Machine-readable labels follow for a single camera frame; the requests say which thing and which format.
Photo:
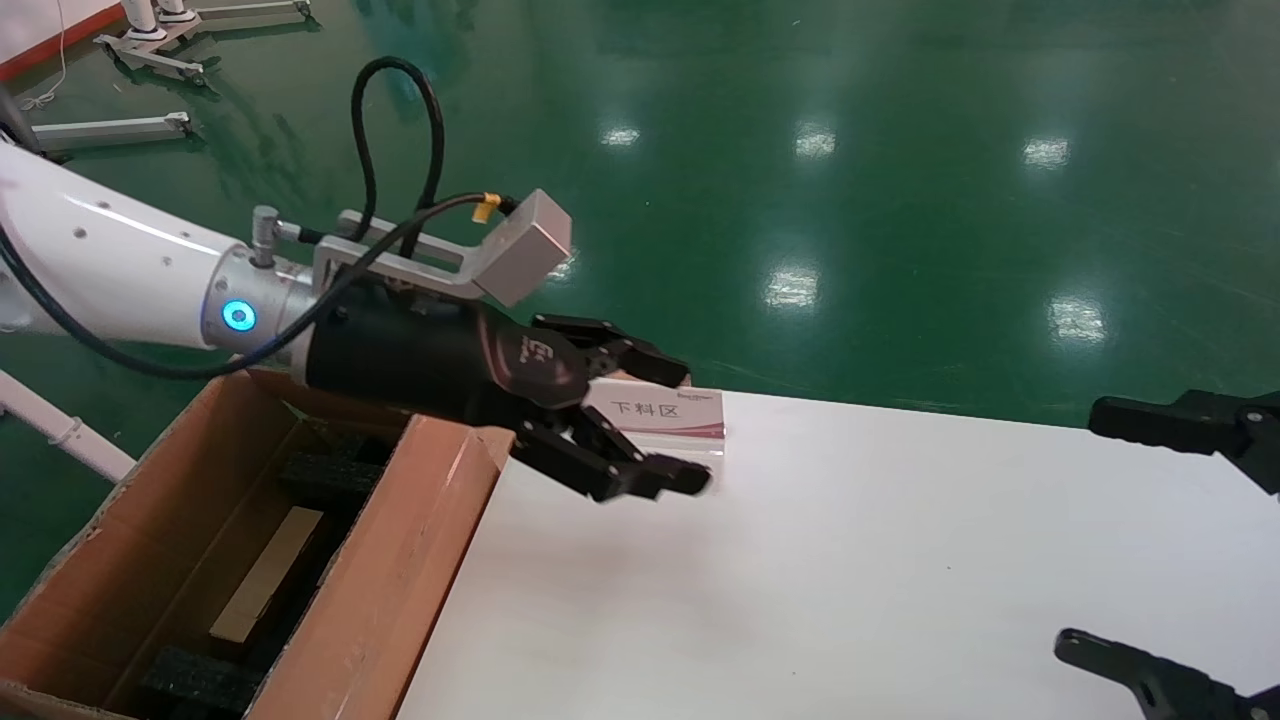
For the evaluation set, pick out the acrylic sign with red print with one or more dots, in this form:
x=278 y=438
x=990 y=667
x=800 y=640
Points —
x=680 y=415

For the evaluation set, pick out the black foam block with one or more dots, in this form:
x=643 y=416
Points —
x=330 y=478
x=200 y=680

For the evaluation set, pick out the silver camera bracket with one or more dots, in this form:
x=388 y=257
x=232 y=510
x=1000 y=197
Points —
x=400 y=270

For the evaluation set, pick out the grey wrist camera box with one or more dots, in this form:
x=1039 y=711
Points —
x=525 y=245

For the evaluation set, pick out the white floor bar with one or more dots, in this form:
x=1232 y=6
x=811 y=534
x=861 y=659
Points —
x=110 y=130

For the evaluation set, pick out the white tube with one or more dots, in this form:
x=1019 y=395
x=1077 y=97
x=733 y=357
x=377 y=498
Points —
x=60 y=430

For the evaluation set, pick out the small cardboard box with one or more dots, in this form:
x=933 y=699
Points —
x=265 y=575

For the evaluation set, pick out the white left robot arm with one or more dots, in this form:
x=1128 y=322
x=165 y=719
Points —
x=120 y=270

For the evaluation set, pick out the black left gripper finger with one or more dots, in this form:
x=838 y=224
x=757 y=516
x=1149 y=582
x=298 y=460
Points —
x=630 y=355
x=600 y=465

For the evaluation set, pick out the white stand base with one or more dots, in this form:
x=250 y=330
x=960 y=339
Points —
x=150 y=55
x=250 y=12

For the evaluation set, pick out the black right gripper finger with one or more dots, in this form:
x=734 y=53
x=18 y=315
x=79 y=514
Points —
x=1210 y=425
x=1170 y=692

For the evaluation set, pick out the large cardboard box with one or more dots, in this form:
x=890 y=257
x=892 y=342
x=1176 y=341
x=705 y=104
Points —
x=400 y=580

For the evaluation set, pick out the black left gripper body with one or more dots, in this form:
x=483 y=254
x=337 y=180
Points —
x=420 y=350

